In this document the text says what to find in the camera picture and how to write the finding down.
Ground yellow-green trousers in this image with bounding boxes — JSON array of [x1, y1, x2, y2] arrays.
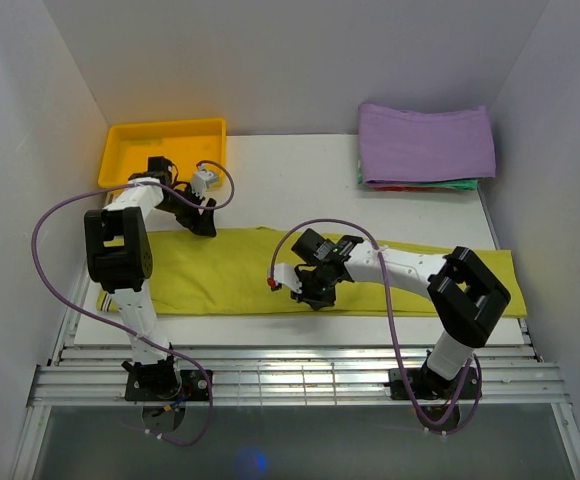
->
[[86, 227, 527, 317]]

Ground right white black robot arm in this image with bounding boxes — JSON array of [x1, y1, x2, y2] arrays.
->
[[273, 229, 511, 397]]

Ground folded purple trousers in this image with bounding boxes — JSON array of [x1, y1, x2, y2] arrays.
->
[[358, 103, 496, 186]]

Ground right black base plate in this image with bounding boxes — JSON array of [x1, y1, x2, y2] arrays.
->
[[386, 367, 479, 400]]

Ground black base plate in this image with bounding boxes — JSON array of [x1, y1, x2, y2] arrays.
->
[[123, 370, 213, 402], [386, 367, 479, 400]]

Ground yellow plastic tray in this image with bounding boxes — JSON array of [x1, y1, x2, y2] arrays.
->
[[98, 118, 227, 188]]

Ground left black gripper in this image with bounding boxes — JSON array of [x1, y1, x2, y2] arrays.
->
[[155, 183, 216, 237]]

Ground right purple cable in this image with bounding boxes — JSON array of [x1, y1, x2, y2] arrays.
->
[[269, 218, 484, 437]]

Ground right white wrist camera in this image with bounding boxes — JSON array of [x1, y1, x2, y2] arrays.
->
[[267, 263, 302, 293]]

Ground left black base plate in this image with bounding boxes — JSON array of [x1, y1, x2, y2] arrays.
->
[[123, 370, 213, 402]]

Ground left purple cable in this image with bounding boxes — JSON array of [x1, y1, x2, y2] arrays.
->
[[30, 159, 236, 447]]

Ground folded green garment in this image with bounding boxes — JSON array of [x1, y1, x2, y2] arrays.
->
[[357, 157, 480, 192]]

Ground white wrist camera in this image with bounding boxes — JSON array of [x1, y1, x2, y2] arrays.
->
[[189, 168, 220, 197], [267, 263, 302, 293]]

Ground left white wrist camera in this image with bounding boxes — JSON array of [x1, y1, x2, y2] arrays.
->
[[189, 168, 220, 197]]

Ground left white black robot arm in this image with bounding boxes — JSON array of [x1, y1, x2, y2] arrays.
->
[[84, 156, 219, 400]]

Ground aluminium rail frame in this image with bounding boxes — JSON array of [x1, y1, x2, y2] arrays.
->
[[9, 294, 580, 480]]

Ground folded red garment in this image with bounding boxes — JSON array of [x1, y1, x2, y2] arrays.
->
[[370, 185, 438, 192]]

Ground purple cable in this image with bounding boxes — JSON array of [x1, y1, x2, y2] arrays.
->
[[269, 218, 484, 437], [30, 159, 236, 447]]

